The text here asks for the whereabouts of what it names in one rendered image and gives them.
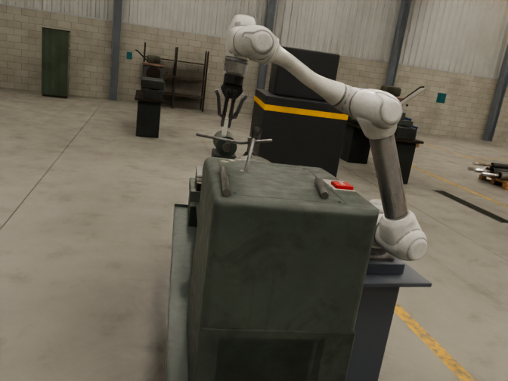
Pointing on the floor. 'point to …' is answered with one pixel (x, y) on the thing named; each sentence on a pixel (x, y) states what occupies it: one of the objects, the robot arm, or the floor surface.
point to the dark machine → (299, 116)
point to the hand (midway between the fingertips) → (224, 127)
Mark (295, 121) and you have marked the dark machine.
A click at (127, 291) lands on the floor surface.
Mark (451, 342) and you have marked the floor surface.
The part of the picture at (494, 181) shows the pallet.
